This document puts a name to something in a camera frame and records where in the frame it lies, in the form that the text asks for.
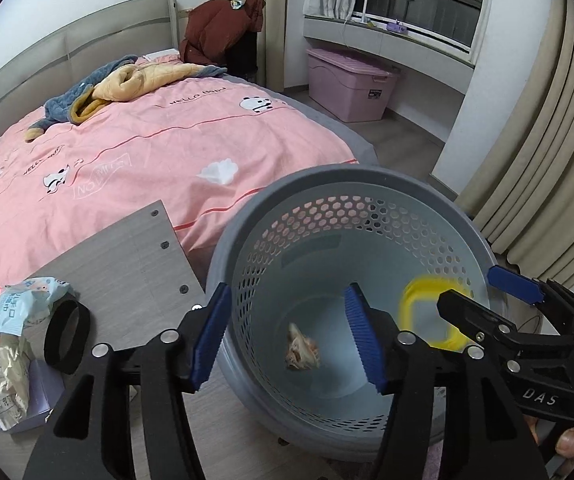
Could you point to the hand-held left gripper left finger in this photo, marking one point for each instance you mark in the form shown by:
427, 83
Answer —
211, 340

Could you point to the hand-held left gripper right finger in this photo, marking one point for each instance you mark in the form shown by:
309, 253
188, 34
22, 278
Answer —
364, 340

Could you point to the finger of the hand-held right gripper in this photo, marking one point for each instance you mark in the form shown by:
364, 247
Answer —
514, 280
472, 317

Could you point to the grey perforated plastic wastebasket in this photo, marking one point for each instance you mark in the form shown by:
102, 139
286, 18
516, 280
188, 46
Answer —
317, 270

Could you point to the purple cardboard box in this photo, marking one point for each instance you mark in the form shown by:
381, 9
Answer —
44, 385

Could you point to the light blue wet wipes packet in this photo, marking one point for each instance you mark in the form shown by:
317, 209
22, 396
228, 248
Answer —
22, 305

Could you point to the beige paper wrapper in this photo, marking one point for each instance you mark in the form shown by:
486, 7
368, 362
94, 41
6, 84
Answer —
4, 385

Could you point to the person's right hand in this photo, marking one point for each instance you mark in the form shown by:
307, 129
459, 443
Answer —
572, 442

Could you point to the crumpled brown paper ball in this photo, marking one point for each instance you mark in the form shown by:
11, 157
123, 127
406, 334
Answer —
302, 352

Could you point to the long beige curtain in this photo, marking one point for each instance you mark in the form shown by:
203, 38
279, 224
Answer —
542, 160

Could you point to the pink printed duvet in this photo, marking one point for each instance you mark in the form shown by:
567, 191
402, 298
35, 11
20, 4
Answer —
167, 160

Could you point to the pink plastic storage box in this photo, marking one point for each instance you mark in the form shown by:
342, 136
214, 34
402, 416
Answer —
347, 95

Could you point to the grey bay window sill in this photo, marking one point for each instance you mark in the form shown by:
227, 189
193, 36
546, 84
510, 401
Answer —
392, 45

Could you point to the blue and yellow blanket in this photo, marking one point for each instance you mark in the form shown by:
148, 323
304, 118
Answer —
117, 80

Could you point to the small purple item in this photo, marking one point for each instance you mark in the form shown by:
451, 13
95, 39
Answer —
397, 27

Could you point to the black chair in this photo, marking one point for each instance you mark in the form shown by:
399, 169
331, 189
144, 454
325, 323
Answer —
242, 57

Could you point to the dark window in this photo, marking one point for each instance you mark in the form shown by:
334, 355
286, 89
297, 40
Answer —
432, 5

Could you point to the beige window curtain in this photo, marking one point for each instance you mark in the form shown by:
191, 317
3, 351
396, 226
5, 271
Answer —
277, 35

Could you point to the brown red jacket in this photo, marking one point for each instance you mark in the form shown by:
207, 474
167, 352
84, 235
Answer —
217, 25

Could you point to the white metal rack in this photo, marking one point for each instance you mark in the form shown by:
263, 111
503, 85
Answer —
366, 0

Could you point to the grey upholstered bed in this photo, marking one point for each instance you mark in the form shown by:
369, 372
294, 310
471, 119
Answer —
92, 35

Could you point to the small white cloth item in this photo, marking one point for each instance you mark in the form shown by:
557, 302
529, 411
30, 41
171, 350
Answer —
233, 1

